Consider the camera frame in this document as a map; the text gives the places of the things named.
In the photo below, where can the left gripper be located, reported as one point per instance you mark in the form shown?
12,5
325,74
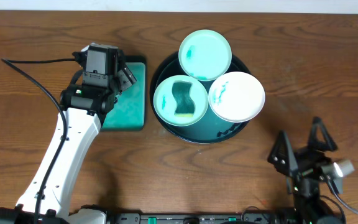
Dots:
125,77

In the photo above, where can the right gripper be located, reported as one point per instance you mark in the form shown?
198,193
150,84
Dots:
303,160

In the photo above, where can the mint green plate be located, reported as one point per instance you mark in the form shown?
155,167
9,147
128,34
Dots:
205,55
165,104

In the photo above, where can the green scouring sponge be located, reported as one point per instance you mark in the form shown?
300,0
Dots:
185,105

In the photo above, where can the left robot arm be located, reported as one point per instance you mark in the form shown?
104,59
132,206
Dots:
83,105

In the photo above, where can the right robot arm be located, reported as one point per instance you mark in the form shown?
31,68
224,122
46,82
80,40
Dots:
308,206

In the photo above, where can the black rectangular water tray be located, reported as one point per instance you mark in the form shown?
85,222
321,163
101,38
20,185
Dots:
128,113

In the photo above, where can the round black tray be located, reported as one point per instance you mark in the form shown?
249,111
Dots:
210,128

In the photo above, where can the white plate with green smear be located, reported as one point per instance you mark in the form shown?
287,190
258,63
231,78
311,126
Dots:
236,97

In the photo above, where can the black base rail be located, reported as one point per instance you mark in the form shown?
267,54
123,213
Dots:
250,217

